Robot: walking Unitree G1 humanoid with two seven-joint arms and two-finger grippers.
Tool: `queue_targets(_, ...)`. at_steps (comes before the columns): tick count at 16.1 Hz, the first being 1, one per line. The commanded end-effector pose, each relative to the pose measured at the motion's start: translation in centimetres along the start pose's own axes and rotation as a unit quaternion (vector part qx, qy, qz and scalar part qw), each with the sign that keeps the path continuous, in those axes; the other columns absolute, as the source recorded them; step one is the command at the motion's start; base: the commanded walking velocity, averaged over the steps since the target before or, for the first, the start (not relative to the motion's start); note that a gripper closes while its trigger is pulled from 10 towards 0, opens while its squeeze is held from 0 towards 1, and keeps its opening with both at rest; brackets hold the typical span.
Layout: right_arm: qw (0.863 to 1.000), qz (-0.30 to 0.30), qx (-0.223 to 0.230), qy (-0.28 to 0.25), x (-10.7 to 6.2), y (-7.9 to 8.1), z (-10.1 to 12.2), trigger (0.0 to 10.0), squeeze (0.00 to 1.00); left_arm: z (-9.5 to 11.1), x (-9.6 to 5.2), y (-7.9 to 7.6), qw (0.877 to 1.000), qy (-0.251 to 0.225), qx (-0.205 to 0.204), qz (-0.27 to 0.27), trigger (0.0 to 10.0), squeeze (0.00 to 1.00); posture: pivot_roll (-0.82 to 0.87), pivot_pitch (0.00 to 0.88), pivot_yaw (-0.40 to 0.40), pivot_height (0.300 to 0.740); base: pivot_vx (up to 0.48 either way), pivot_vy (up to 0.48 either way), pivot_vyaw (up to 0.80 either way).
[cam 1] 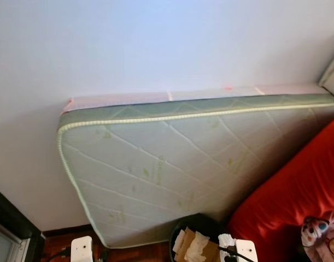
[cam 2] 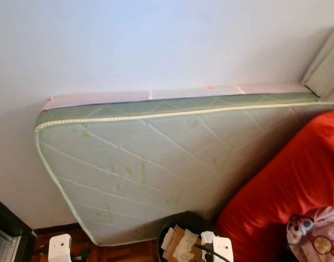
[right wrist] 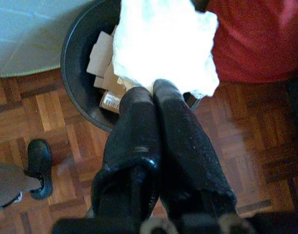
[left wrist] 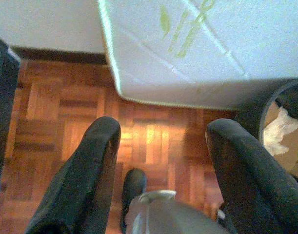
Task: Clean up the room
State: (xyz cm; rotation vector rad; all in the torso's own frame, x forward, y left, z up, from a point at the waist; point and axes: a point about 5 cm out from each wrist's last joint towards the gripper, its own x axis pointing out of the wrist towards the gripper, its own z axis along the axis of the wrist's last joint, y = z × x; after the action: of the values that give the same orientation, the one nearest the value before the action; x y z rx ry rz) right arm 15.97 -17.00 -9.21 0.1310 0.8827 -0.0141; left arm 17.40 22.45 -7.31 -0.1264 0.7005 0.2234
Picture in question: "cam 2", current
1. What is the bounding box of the dark wooden baseboard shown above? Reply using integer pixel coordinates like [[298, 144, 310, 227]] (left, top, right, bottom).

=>
[[36, 223, 77, 234]]

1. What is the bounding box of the pink wrapped board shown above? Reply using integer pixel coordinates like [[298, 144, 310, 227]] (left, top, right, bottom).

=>
[[39, 83, 314, 114]]

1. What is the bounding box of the green white quilted mattress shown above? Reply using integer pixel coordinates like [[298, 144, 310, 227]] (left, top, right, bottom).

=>
[[34, 93, 326, 247]]

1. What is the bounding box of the black round bin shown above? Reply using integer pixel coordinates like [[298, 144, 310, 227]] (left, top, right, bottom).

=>
[[157, 212, 216, 262]]

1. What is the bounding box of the cream paper sheet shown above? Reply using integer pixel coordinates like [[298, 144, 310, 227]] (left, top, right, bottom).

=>
[[175, 229, 199, 262]]

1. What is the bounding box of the brown cardboard piece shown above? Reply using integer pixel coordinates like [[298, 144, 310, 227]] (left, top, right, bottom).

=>
[[162, 225, 208, 262]]

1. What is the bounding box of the crumpled white tissue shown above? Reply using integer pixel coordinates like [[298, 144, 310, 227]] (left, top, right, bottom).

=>
[[201, 231, 216, 247]]

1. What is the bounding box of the large red cushion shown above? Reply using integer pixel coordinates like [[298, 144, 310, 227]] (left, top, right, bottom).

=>
[[215, 109, 334, 262]]

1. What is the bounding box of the grey panel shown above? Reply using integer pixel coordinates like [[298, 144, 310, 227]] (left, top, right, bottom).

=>
[[301, 26, 334, 99]]

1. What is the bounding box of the pink cartoon print blanket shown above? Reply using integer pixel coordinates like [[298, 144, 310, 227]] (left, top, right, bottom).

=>
[[286, 206, 334, 262]]

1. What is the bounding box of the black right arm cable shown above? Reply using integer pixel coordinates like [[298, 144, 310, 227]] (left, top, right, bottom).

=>
[[194, 243, 230, 262]]

